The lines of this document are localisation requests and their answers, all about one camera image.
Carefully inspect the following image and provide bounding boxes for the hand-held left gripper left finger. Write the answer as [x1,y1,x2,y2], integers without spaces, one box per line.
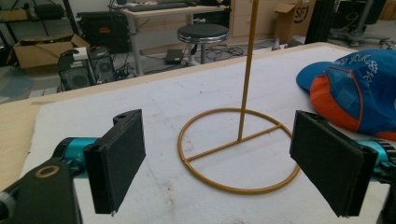
[53,108,147,215]

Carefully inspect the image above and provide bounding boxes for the black office chair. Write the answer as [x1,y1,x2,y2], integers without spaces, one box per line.
[330,0,390,43]

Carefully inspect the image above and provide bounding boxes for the tangled black cables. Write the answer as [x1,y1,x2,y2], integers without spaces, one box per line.
[194,43,250,63]

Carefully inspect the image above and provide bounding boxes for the black power adapter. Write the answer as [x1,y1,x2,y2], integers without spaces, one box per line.
[163,49,185,65]

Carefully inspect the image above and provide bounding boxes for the blue and orange cap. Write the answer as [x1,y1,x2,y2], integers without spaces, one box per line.
[295,48,396,142]

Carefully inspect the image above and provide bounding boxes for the black round stool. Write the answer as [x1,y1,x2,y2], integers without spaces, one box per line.
[177,22,231,65]

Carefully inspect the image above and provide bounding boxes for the black equipment case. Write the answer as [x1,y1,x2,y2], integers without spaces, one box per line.
[76,10,131,54]

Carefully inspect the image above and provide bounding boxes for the black computer tower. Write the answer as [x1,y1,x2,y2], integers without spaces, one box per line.
[87,46,117,84]
[57,49,94,91]

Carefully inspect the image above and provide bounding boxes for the black metal shelf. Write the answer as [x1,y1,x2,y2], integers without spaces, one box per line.
[0,0,78,66]

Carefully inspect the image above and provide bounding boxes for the open cardboard box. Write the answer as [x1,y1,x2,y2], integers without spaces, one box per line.
[12,33,92,70]

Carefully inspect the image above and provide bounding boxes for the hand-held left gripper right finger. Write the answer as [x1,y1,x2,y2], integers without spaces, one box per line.
[289,109,396,217]

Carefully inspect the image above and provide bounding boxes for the gold metal hat stand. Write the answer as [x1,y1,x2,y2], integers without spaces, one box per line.
[177,0,301,196]

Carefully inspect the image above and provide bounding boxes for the printed cardboard box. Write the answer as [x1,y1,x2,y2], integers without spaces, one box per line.
[274,0,316,45]

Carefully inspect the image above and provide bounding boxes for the light wooden desk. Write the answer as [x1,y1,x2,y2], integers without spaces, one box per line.
[120,4,230,77]

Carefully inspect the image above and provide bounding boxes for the black keyboard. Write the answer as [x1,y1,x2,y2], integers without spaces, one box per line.
[126,2,191,13]

